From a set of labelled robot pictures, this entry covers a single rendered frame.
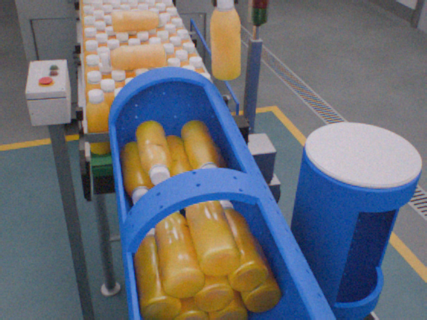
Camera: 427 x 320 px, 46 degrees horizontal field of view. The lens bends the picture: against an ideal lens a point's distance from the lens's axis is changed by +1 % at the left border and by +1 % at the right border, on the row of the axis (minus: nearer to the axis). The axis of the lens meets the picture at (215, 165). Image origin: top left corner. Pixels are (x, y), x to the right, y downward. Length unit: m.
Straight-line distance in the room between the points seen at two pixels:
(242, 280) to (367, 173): 0.49
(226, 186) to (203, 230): 0.08
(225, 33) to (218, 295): 0.56
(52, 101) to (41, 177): 1.60
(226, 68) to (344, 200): 0.41
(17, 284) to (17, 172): 0.85
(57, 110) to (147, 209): 0.67
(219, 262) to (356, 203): 0.50
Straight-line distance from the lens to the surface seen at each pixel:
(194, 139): 1.09
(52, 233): 2.58
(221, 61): 1.14
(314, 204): 1.25
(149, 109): 1.19
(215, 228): 0.79
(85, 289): 1.96
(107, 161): 1.43
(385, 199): 1.21
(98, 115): 1.38
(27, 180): 2.96
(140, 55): 1.48
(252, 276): 0.83
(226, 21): 1.10
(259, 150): 1.54
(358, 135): 1.34
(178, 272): 0.78
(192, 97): 1.19
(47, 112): 1.40
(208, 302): 0.85
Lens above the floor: 1.71
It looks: 35 degrees down
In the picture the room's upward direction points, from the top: 2 degrees clockwise
